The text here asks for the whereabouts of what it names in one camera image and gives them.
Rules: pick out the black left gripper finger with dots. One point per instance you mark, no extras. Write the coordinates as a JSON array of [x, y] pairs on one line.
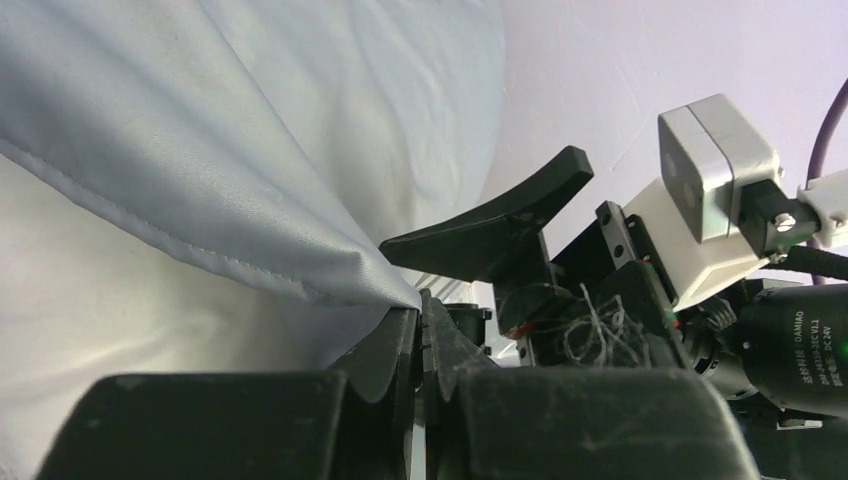
[[352, 420]]

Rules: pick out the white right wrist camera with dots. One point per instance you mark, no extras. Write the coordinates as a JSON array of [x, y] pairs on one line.
[[717, 213]]

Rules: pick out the grey pillowcase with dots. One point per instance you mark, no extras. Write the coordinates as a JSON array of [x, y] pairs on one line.
[[275, 143]]

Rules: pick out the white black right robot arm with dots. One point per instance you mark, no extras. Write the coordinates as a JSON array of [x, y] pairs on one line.
[[788, 344]]

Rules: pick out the white pillow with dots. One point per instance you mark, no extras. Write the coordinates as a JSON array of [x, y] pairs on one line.
[[82, 299]]

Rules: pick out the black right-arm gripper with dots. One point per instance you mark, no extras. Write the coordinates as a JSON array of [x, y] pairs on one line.
[[484, 421]]

